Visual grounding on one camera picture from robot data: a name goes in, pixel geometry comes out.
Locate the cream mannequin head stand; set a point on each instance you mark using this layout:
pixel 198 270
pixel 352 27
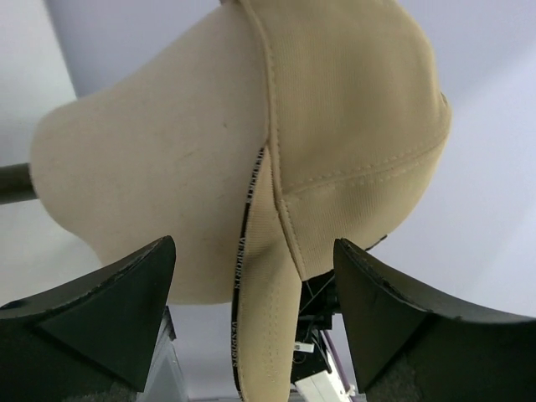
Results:
pixel 169 150

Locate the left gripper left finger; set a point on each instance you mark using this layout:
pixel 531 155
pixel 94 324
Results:
pixel 92 338

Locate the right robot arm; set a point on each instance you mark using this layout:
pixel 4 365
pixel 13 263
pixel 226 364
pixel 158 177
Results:
pixel 317 374

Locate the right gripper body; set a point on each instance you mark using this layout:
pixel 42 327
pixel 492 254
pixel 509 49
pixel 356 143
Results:
pixel 319 303

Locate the beige baseball cap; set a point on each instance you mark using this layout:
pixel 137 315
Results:
pixel 355 125

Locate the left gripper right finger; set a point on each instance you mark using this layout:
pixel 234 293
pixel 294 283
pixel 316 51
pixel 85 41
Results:
pixel 411 342

